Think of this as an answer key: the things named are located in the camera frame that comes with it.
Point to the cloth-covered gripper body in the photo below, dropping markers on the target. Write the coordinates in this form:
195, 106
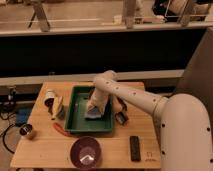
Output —
97, 98

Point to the blue sponge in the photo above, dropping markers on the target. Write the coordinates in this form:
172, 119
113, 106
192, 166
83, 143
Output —
93, 114

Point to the green plastic tray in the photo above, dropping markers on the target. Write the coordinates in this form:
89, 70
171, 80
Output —
75, 117

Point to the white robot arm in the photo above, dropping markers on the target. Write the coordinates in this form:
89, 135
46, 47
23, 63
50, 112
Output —
186, 138

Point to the small black box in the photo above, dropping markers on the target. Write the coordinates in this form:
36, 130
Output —
121, 117

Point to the white can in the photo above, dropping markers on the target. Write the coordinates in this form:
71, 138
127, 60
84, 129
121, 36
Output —
49, 97

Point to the red chili pepper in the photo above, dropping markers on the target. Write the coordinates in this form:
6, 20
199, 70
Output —
59, 129

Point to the purple bowl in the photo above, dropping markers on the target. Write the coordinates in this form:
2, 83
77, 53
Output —
85, 153

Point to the black remote control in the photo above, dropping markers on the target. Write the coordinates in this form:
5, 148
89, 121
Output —
135, 148

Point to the metal cup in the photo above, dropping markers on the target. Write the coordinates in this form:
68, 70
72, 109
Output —
27, 131

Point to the blue object beside table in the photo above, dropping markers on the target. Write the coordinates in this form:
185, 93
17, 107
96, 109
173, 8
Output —
22, 116

